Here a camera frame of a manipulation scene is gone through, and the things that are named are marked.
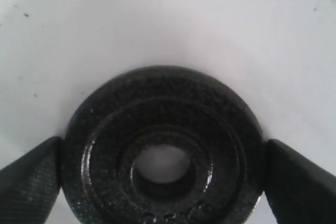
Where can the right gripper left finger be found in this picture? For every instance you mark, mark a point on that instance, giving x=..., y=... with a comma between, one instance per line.
x=31, y=184

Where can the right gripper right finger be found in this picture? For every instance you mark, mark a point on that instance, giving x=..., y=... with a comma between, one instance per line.
x=298, y=190

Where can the white rectangular plastic tray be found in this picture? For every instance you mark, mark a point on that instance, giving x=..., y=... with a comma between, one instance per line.
x=165, y=107

